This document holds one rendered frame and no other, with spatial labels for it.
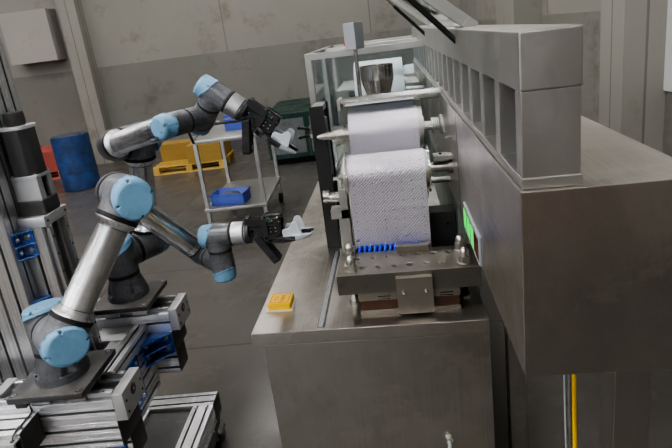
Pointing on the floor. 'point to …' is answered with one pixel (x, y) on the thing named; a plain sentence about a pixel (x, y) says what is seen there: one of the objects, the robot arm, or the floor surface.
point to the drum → (75, 161)
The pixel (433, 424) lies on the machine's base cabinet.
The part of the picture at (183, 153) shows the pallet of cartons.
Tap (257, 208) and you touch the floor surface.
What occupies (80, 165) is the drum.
